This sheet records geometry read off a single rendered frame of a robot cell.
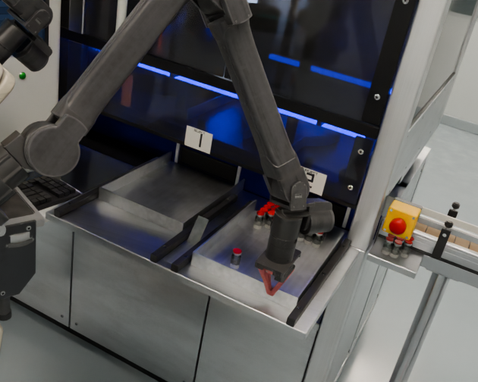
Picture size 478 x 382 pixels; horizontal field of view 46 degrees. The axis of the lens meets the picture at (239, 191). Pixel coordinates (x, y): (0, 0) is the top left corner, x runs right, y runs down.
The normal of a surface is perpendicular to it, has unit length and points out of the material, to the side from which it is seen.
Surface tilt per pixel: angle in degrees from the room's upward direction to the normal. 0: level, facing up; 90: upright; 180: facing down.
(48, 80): 90
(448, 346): 0
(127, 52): 75
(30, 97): 90
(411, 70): 90
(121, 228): 0
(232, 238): 0
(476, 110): 90
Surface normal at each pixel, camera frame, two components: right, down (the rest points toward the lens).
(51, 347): 0.17, -0.88
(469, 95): -0.45, 0.33
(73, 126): 0.47, 0.20
